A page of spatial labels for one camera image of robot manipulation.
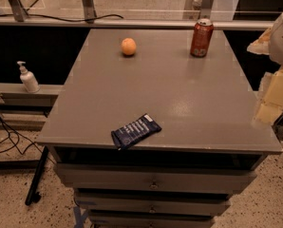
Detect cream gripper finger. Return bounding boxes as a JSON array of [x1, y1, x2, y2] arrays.
[[247, 28, 272, 55], [254, 66, 283, 125]]

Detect orange fruit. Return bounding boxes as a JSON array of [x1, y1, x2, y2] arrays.
[[121, 38, 137, 56]]

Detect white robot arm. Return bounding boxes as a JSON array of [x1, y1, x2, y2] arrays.
[[247, 12, 283, 125]]

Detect blue rxbar wrapper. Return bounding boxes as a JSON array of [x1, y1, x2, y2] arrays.
[[111, 114, 161, 150]]

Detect red soda can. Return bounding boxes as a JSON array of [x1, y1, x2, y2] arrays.
[[190, 18, 214, 57]]

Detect grey drawer cabinet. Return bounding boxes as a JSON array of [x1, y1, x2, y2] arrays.
[[38, 28, 282, 228]]

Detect white pump soap bottle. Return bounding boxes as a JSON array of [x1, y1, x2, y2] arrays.
[[17, 61, 40, 93]]

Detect black floor stand bar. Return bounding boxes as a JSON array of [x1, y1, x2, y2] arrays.
[[25, 147, 48, 206]]

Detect metal frame rail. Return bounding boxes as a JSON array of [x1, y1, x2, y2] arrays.
[[0, 0, 283, 30]]

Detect black cable on rail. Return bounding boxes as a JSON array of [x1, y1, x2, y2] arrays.
[[0, 12, 124, 23]]

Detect black floor cable bundle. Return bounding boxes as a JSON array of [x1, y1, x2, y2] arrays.
[[0, 92, 57, 164]]

